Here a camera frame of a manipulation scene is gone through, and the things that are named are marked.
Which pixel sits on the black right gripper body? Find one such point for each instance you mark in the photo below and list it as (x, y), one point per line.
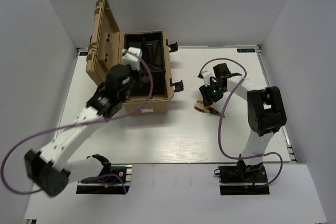
(212, 93)

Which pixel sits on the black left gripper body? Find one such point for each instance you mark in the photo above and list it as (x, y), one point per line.
(134, 82)

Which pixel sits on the yellow pliers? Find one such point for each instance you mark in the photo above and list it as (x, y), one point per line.
(206, 109)

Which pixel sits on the tan plastic toolbox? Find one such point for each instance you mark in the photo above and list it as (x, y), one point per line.
(104, 51)

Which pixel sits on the bent brown hex key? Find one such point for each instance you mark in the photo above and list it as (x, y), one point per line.
(150, 51)

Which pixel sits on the straight dark hex key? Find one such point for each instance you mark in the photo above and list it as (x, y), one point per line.
(156, 53)

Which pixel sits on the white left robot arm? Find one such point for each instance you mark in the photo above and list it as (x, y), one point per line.
(50, 168)

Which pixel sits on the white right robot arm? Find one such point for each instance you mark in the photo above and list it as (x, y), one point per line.
(265, 115)

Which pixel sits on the black toolbox front latch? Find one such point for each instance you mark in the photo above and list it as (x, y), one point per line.
(177, 86)

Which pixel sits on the black toolbox latch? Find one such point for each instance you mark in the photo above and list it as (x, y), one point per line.
(177, 86)
(172, 47)

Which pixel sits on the black toolbox inner tray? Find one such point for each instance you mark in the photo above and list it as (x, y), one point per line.
(158, 73)

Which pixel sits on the blue label sticker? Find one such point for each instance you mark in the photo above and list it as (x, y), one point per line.
(245, 50)

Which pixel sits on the black toolbox rear latch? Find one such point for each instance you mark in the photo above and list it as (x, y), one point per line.
(172, 47)

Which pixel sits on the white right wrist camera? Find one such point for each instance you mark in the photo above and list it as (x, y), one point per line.
(206, 76)

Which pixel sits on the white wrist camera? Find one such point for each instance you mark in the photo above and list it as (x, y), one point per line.
(206, 76)
(131, 57)

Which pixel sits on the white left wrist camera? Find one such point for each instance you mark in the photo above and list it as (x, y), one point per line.
(131, 57)

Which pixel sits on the black toolbox carry handle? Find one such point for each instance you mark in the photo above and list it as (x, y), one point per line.
(144, 50)

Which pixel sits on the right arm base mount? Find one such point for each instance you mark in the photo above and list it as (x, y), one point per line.
(235, 181)

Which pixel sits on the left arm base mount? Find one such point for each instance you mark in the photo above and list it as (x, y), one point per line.
(112, 179)

